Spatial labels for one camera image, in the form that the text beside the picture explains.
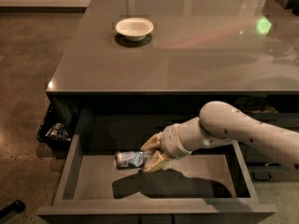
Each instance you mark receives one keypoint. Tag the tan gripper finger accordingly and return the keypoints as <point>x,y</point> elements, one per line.
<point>157,162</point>
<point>153,143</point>

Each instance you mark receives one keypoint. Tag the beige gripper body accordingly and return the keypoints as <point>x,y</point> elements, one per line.
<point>170,140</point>

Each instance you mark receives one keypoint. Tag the black cylindrical floor object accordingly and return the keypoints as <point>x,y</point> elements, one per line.
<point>17,206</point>

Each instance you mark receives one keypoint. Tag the black bin with trash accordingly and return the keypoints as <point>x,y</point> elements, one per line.
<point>52,131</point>

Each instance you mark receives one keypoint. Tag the grey open top drawer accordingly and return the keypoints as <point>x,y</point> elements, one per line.
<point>212,186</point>

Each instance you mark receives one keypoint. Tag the silver blue redbull can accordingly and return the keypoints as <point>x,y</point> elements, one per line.
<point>131,159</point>

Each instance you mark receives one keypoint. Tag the white ceramic bowl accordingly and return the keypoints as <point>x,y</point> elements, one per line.
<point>134,29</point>

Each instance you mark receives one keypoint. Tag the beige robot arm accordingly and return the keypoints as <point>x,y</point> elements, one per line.
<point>220,124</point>

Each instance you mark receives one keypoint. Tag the dark grey counter cabinet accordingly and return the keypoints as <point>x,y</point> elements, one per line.
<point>199,51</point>

